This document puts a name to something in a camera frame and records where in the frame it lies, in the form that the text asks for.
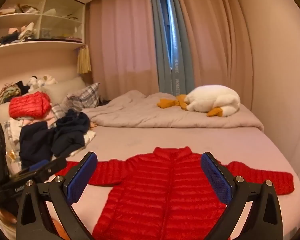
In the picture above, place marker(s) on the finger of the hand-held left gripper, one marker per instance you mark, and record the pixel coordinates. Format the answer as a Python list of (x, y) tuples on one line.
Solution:
[(52, 166)]

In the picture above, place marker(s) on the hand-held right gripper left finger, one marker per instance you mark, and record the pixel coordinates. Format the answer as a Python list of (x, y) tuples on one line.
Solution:
[(81, 177)]

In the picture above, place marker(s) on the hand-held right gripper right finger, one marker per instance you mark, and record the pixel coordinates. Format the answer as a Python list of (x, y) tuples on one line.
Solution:
[(216, 177)]

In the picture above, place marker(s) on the red down jacket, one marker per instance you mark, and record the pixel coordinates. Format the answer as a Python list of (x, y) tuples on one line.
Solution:
[(27, 105), (165, 192)]

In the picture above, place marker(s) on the navy blue coat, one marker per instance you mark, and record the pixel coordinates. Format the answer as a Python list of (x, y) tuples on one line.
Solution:
[(35, 142)]

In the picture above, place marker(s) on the navy blue hooded jacket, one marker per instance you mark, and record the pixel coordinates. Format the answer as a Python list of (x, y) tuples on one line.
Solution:
[(70, 132)]

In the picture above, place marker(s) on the white cloth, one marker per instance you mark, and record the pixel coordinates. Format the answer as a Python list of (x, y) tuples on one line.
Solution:
[(90, 136)]

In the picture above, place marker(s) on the small orange plush toy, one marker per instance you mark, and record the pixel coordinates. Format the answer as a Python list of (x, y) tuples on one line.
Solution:
[(93, 126)]

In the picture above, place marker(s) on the plaid cloth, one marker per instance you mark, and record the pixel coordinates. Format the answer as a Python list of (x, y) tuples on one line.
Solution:
[(57, 111)]

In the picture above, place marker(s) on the folded red down jacket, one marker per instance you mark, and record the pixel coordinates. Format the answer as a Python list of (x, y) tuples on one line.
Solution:
[(27, 105)]

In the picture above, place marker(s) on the multicoloured knit scarf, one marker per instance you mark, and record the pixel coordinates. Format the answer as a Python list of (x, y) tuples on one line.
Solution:
[(8, 92)]

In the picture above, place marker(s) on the bed with pink sheet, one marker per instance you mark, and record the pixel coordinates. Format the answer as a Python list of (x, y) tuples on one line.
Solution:
[(140, 140)]

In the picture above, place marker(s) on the plaid pillow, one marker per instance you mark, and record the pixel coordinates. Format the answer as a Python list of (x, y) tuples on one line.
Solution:
[(86, 96)]

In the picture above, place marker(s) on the beige pillow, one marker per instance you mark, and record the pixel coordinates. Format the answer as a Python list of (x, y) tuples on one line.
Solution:
[(62, 87)]

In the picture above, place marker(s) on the black and white plush toy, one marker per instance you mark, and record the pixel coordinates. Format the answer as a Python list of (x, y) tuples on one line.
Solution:
[(33, 82)]

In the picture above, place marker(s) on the white goose plush toy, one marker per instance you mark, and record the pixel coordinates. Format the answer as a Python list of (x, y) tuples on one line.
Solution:
[(210, 97)]

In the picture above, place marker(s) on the white plush dog toy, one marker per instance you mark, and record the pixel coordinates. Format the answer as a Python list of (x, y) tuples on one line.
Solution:
[(48, 80)]

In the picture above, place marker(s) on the grey duvet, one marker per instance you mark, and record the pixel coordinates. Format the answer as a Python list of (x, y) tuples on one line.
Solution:
[(145, 112)]

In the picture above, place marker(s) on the yellow fringe hanging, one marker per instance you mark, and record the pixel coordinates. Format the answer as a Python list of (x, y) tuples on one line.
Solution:
[(84, 60)]

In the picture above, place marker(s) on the blue curtain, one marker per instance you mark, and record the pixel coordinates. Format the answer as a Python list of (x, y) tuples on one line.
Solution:
[(183, 55), (153, 42)]

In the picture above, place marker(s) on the beige stuffed toy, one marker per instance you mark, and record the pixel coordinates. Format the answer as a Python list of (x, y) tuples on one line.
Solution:
[(27, 30)]

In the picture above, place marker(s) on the pink curtain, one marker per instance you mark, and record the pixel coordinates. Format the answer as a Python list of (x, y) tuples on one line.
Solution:
[(215, 42), (120, 42)]

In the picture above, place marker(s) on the white wall shelf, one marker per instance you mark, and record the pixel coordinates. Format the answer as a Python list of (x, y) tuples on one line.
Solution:
[(35, 45)]

